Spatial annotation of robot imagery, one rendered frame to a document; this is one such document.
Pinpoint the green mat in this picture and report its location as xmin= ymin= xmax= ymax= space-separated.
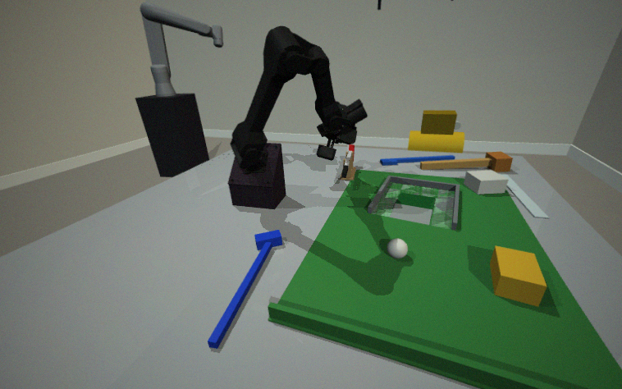
xmin=278 ymin=170 xmax=622 ymax=389

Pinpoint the white golf ball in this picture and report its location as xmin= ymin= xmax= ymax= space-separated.
xmin=386 ymin=238 xmax=408 ymax=259

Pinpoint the yellow cube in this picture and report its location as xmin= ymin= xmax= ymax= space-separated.
xmin=490 ymin=246 xmax=547 ymax=306

